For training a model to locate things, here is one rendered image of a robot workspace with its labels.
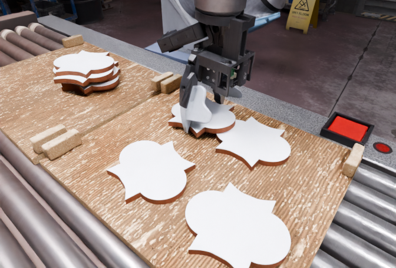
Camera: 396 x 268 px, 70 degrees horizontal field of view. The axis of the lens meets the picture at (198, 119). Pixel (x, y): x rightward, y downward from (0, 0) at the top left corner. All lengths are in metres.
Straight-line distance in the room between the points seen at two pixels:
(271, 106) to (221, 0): 0.32
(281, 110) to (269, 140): 0.15
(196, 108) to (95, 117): 0.22
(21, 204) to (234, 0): 0.42
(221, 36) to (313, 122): 0.29
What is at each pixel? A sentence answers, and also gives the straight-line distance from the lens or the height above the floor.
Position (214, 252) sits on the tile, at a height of 0.95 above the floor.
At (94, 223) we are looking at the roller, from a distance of 0.43.
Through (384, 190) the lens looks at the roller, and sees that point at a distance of 0.55.
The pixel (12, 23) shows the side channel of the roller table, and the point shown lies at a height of 0.93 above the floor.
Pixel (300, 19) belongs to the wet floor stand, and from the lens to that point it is 4.05.
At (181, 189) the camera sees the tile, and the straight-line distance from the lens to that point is 0.41.
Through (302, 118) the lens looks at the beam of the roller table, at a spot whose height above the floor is 0.91.
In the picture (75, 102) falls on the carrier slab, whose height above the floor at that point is 0.94.
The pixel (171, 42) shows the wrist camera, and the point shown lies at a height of 1.09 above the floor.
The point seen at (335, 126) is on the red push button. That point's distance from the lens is 0.61.
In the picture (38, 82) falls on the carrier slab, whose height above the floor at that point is 0.94.
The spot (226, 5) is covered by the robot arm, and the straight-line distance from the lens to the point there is 0.40.
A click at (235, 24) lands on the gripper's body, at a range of 0.41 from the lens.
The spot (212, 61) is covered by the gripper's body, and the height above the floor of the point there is 1.09.
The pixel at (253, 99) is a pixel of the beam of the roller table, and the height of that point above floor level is 0.91.
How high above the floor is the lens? 1.26
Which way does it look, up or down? 36 degrees down
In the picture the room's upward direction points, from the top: straight up
